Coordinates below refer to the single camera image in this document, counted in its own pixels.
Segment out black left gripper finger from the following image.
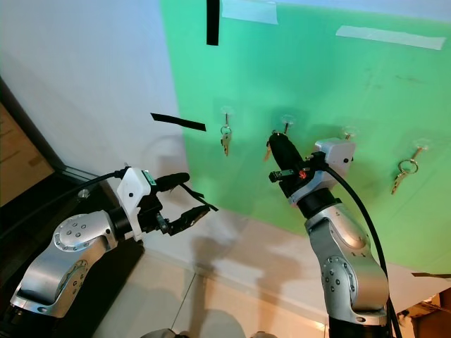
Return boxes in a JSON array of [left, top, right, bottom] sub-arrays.
[[155, 173, 190, 192], [171, 204, 219, 235]]

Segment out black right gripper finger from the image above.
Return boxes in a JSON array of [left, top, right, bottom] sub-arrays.
[[269, 132, 292, 174], [278, 132, 302, 172]]

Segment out brass keys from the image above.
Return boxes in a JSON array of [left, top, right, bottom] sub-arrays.
[[262, 131, 276, 163], [219, 125, 234, 157], [390, 158, 420, 196]]

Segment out black tape strip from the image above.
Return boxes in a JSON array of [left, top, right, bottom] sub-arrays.
[[206, 0, 221, 47], [150, 112, 207, 132]]

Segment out brown cardboard sign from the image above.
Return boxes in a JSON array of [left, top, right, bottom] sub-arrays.
[[0, 104, 44, 206]]

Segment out black cabinet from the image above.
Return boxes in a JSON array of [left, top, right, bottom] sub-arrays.
[[0, 77, 145, 332]]

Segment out short white tape piece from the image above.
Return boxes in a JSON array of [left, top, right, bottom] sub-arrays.
[[221, 0, 278, 25]]

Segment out long white tape piece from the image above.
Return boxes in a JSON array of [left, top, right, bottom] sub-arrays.
[[335, 25, 446, 51]]

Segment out brown wooden furniture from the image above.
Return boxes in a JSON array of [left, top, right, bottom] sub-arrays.
[[400, 299, 451, 333]]

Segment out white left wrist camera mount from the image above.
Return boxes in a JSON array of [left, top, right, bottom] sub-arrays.
[[118, 166, 159, 242]]

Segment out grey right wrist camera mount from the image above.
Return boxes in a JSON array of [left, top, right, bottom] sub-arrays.
[[288, 138, 356, 209]]

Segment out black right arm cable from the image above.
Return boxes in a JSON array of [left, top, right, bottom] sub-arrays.
[[324, 163, 402, 338]]

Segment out green wall sheet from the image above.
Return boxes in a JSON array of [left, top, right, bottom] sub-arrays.
[[159, 0, 451, 274]]

